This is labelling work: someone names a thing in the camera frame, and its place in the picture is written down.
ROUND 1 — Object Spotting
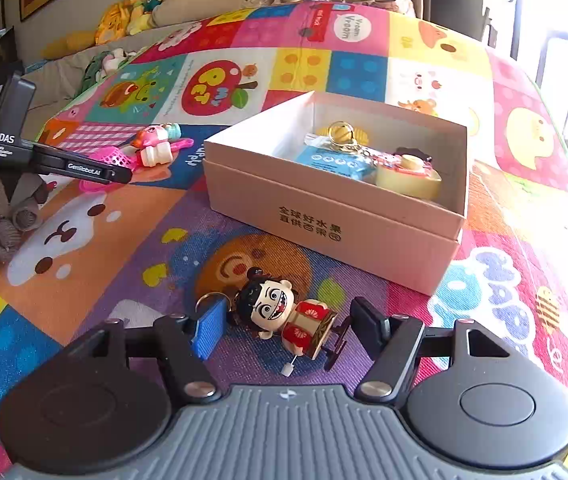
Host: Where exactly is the green and white plush toy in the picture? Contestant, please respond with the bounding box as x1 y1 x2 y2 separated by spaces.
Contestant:
78 47 137 94

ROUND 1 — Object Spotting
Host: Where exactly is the pink pig figurine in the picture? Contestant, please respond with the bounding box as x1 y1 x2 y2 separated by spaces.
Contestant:
131 126 169 151

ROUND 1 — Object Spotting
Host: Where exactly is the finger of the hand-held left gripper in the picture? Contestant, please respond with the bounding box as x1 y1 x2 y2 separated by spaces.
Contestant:
31 143 133 185

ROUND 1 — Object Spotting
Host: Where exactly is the yellow duck plush toy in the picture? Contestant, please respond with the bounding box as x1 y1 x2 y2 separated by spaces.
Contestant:
124 0 153 37

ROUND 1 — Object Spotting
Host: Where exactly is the gold bell keychain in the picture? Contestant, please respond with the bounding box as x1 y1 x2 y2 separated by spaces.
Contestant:
325 120 379 162

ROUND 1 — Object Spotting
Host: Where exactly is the yellow toy with brown lid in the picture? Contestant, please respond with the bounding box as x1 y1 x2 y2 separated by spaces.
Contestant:
375 147 443 202

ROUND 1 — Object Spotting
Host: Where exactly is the black-haired doll keychain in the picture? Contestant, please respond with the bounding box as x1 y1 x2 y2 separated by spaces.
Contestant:
196 267 351 377

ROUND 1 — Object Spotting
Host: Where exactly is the pale pink cardboard box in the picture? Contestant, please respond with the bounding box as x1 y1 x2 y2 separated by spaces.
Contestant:
201 91 475 296

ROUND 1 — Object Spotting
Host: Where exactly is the small white toy bottle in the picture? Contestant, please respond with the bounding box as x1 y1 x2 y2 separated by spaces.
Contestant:
136 144 173 169

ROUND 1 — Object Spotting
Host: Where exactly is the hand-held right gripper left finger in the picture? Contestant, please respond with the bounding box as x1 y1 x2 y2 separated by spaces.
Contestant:
70 299 231 403

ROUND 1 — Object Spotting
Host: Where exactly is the yellow long plush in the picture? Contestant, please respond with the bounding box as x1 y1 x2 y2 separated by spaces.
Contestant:
42 30 97 59

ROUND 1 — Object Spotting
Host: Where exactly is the colourful printed play mat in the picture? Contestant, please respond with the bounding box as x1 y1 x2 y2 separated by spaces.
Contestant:
0 0 568 480

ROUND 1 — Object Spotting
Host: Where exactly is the yellow striped plush toy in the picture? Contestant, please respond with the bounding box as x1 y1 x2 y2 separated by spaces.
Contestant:
94 2 130 47

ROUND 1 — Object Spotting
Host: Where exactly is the pink toy strainer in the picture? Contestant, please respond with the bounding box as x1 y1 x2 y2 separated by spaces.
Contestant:
78 137 195 194

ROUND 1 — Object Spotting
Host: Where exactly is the person's left hand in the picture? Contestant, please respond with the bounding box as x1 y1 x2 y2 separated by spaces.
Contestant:
0 174 47 264

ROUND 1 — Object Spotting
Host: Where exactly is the blue and white tissue packet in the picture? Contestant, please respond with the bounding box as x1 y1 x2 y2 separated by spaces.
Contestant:
294 132 373 184

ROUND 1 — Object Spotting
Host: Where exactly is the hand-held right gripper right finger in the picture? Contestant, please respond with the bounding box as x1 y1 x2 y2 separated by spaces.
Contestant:
351 297 512 403

